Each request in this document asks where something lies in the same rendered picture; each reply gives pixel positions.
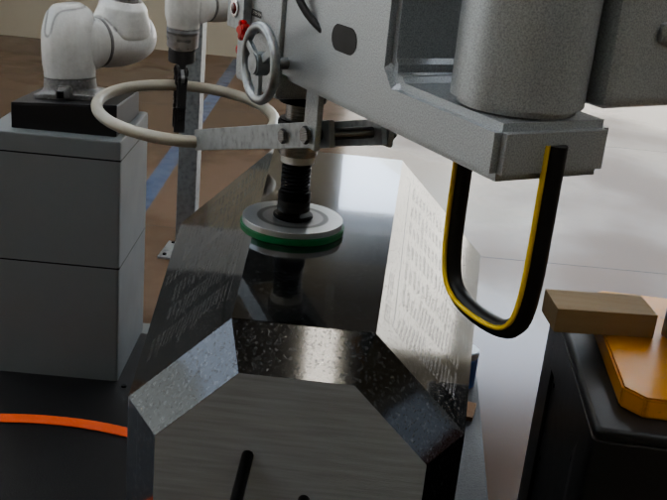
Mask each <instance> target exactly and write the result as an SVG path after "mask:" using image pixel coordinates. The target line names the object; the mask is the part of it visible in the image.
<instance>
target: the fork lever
mask: <svg viewBox="0 0 667 500"><path fill-rule="evenodd" d="M194 131H195V136H196V137H197V147H196V148H195V149H196V151H199V150H254V149H310V148H308V147H306V146H305V145H308V143H309V142H310V140H311V137H312V134H311V130H310V129H309V128H308V127H307V126H304V122H295V123H281V124H267V125H252V126H238V127H224V128H210V129H197V130H194ZM334 140H335V142H334ZM303 144H304V145H303ZM383 145H387V136H386V128H384V127H382V126H380V125H378V124H376V123H374V122H372V121H369V120H367V119H363V120H348V121H333V120H323V123H322V134H321V145H320V148H334V147H337V146H383Z"/></svg>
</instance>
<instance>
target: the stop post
mask: <svg viewBox="0 0 667 500"><path fill-rule="evenodd" d="M206 26H207V22H205V23H203V24H201V25H200V34H199V47H198V48H197V49H196V60H195V62H194V63H193V64H187V68H188V71H189V76H188V81H197V82H204V70H205V48H206ZM202 115H203V93H198V92H190V91H187V99H186V115H185V132H184V133H179V134H181V135H192V136H194V135H195V131H194V130H197V129H202ZM200 159H201V150H199V151H196V149H195V148H185V147H179V160H178V187H177V215H176V239H177V235H178V232H179V229H180V226H181V223H182V222H183V221H184V220H186V219H187V218H188V217H189V216H191V215H192V214H193V213H194V212H196V211H197V210H198V209H199V202H200ZM175 242H176V241H174V240H173V241H170V240H169V242H168V243H167V244H166V246H165V247H164V248H163V250H162V251H161V252H160V254H159V255H158V256H157V258H160V259H168V260H170V258H171V255H172V252H173V249H174V245H175Z"/></svg>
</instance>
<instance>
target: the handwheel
mask: <svg viewBox="0 0 667 500"><path fill-rule="evenodd" d="M257 32H261V33H262V34H263V35H264V37H265V39H266V42H267V45H268V50H267V51H266V52H265V51H257V49H256V47H255V45H254V43H253V39H254V37H255V35H256V34H257ZM289 65H290V62H289V59H288V58H280V54H279V47H278V43H277V40H276V37H275V34H274V32H273V30H272V29H271V28H270V26H269V25H268V24H266V23H265V22H261V21H257V22H254V23H253V24H251V25H250V26H249V27H248V29H247V30H246V32H245V35H244V38H243V41H242V46H241V52H240V71H241V78H242V82H243V86H244V89H245V92H246V94H247V96H248V97H249V99H250V100H251V101H252V102H254V103H255V104H258V105H263V104H266V103H268V102H269V101H270V100H271V99H272V97H273V96H274V94H275V92H276V89H277V86H278V82H279V75H280V69H288V68H289ZM269 72H270V74H269V80H268V84H267V87H266V89H265V91H264V93H263V94H262V76H263V75H268V73H269ZM250 73H251V74H252V75H255V86H253V83H252V79H251V74H250ZM261 94H262V95H261Z"/></svg>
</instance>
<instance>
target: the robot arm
mask: <svg viewBox="0 0 667 500"><path fill-rule="evenodd" d="M227 10H228V0H165V16H166V21H167V42H166V44H167V47H169V50H168V61H169V62H170V63H175V65H174V80H175V85H176V86H177V90H174V96H173V98H174V103H173V121H172V126H173V127H174V132H178V133H184V132H185V115H186V99H187V85H188V76H189V71H188V68H187V64H193V63H194V62H195V60H196V49H197V48H198V47H199V34H200V25H201V24H203V23H205V22H226V21H227ZM156 42H157V34H156V29H155V27H154V25H153V23H152V21H151V20H150V19H149V17H148V9H147V7H146V6H145V4H144V3H143V1H142V0H99V1H98V5H97V7H96V9H95V11H94V13H92V12H91V10H90V9H89V8H88V7H87V6H85V5H83V4H82V3H79V2H61V3H56V4H53V5H52V6H51V7H50V8H49V9H48V10H47V12H46V15H45V18H44V21H43V25H42V31H41V54H42V65H43V71H44V88H43V89H42V90H41V91H39V92H37V93H35V94H34V98H35V99H68V100H92V98H93V97H94V96H95V94H97V93H98V92H99V91H101V90H102V89H104V88H105V87H100V86H97V83H96V70H97V69H99V68H101V67H117V66H124V65H130V64H133V63H137V62H139V61H141V60H143V59H144V58H146V57H147V56H148V55H149V54H150V53H151V52H153V51H154V49H155V46H156Z"/></svg>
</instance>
